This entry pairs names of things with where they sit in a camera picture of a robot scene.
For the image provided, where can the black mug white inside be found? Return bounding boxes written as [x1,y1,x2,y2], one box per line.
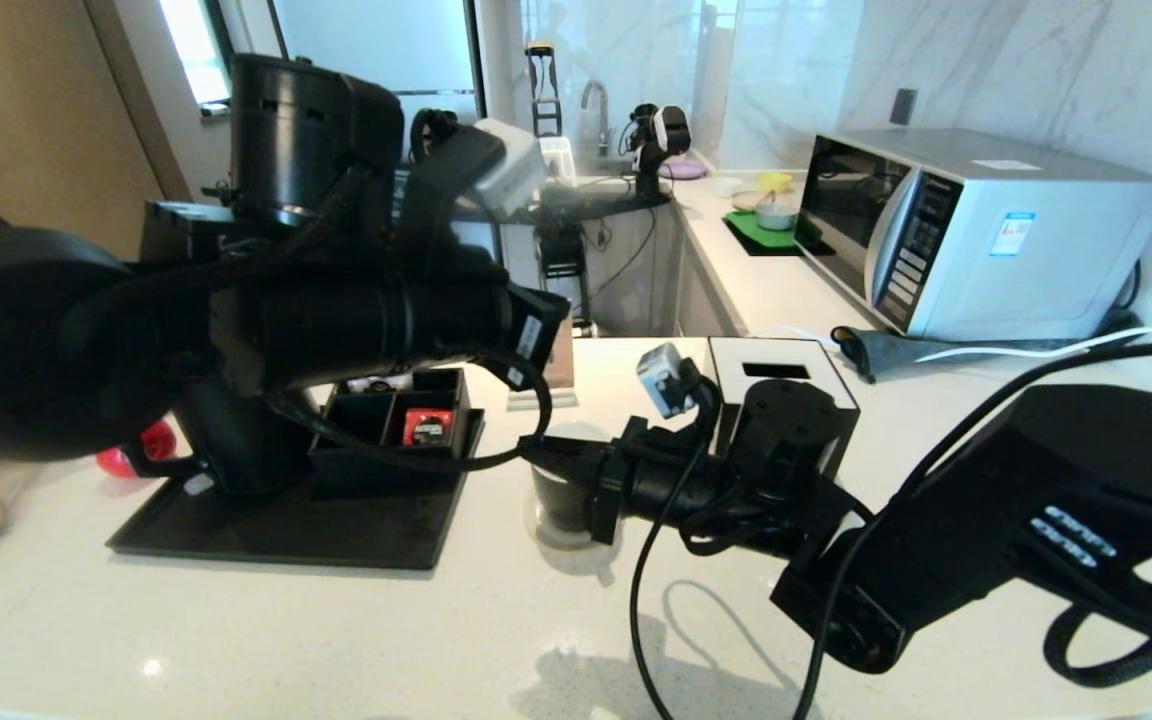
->
[530,425,599,537]

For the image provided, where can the silver microwave oven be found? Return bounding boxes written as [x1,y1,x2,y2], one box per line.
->
[796,128,1152,344]

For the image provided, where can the black power cable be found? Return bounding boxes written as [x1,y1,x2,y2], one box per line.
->
[1086,260,1152,346]

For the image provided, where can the white plastic rack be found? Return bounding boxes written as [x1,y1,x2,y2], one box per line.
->
[541,137,577,189]

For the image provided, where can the black tissue box white top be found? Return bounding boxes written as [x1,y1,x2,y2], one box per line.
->
[706,337,860,471]

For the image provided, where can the black braided hose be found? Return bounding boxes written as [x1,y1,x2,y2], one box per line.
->
[1044,598,1152,689]

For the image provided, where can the black serving tray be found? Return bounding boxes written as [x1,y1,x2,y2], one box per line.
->
[104,405,487,571]

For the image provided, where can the red toy apple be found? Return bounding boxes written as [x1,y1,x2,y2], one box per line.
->
[96,420,180,479]

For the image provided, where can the silver refrigerator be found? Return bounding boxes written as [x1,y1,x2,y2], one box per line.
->
[271,0,485,121]

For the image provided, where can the white power cable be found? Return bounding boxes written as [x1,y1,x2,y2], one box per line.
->
[748,308,1152,366]

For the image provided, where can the green mat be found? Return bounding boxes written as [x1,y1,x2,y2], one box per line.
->
[726,210,822,253]

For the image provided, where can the chrome sink faucet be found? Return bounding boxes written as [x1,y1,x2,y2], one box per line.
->
[581,82,610,159]

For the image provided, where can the black background robot stand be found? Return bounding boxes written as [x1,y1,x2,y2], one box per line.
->
[534,193,675,339]

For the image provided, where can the black compartment organizer box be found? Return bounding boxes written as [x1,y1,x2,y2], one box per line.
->
[311,368,474,493]

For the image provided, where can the red coffee sachet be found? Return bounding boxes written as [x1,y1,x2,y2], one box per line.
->
[402,408,455,447]

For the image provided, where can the black camera cable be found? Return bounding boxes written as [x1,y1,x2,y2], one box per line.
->
[629,340,1152,720]

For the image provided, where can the QR code acrylic sign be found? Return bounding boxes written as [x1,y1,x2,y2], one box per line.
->
[506,320,579,413]

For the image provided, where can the black electric kettle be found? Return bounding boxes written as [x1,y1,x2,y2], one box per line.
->
[121,385,322,498]

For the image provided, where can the window with dark frame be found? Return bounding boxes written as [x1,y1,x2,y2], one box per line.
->
[158,0,237,106]

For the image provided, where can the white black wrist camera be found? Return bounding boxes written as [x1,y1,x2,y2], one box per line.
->
[636,342,703,420]
[471,118,547,217]

